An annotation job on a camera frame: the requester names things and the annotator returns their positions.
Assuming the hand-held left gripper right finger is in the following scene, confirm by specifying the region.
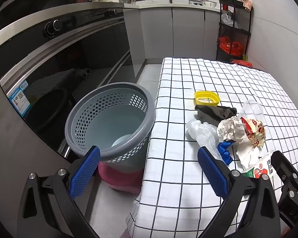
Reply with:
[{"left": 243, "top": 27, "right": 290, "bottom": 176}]
[{"left": 197, "top": 146, "right": 281, "bottom": 238}]

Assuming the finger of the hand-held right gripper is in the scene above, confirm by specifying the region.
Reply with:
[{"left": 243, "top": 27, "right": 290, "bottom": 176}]
[{"left": 271, "top": 151, "right": 298, "bottom": 231}]

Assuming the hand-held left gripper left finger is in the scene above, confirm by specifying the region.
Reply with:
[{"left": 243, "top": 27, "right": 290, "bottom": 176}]
[{"left": 17, "top": 146, "right": 101, "bottom": 238}]

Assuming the blue rubber glove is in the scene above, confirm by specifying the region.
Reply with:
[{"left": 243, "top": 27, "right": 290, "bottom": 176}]
[{"left": 217, "top": 140, "right": 235, "bottom": 165}]

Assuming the red-and-white drink carton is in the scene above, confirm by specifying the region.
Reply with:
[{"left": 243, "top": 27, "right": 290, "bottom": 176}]
[{"left": 242, "top": 157, "right": 276, "bottom": 180}]

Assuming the white paper napkin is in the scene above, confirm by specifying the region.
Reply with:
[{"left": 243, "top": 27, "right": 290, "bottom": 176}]
[{"left": 235, "top": 141, "right": 276, "bottom": 170}]

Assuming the clear plastic bag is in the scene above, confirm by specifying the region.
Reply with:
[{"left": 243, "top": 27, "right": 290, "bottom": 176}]
[
  {"left": 186, "top": 119, "right": 224, "bottom": 165},
  {"left": 221, "top": 12, "right": 239, "bottom": 28}
]

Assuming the white paper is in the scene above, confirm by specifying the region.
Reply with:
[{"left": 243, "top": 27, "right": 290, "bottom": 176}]
[{"left": 217, "top": 118, "right": 244, "bottom": 142}]

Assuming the red-and-white food wrapper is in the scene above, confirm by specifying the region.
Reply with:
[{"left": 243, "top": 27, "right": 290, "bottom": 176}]
[{"left": 240, "top": 116, "right": 266, "bottom": 148}]

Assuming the dark grey cloth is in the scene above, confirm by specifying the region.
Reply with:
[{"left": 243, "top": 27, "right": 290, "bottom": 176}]
[{"left": 195, "top": 105, "right": 237, "bottom": 127}]

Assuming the grey perforated waste basket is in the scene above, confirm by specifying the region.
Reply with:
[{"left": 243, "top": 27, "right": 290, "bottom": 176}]
[{"left": 65, "top": 82, "right": 156, "bottom": 173}]

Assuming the clear plastic cup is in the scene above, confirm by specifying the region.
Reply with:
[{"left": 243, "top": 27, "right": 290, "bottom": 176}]
[{"left": 238, "top": 100, "right": 264, "bottom": 124}]

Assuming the yellow plastic container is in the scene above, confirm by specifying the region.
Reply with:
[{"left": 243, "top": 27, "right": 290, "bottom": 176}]
[{"left": 194, "top": 91, "right": 220, "bottom": 106}]

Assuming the red plastic stool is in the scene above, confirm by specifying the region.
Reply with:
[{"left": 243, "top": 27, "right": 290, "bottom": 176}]
[{"left": 98, "top": 161, "right": 144, "bottom": 195}]

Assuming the large blue energy label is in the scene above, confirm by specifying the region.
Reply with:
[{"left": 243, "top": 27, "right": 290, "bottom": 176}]
[{"left": 7, "top": 89, "right": 31, "bottom": 116}]

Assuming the black-and-white checked tablecloth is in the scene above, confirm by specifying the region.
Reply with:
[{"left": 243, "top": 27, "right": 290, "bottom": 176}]
[{"left": 125, "top": 57, "right": 298, "bottom": 238}]

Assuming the red plastic bag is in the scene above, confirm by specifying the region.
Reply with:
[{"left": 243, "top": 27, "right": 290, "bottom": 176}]
[
  {"left": 219, "top": 37, "right": 242, "bottom": 54},
  {"left": 231, "top": 59, "right": 253, "bottom": 67}
]

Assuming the black glass built-in oven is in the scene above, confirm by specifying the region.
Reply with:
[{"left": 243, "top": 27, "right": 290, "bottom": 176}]
[{"left": 0, "top": 5, "right": 137, "bottom": 159}]

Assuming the black shelf rack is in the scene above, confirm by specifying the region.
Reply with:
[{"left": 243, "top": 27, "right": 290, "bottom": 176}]
[{"left": 216, "top": 0, "right": 252, "bottom": 62}]

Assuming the grey kitchen cabinet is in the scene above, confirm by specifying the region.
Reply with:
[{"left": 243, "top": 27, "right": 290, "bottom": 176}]
[{"left": 124, "top": 1, "right": 221, "bottom": 65}]

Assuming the clear plastic bag on rack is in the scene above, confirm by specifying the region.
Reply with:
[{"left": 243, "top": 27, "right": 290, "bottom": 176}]
[{"left": 221, "top": 12, "right": 239, "bottom": 28}]

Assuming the black wok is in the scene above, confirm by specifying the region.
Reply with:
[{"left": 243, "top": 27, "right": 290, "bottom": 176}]
[{"left": 0, "top": 0, "right": 54, "bottom": 18}]

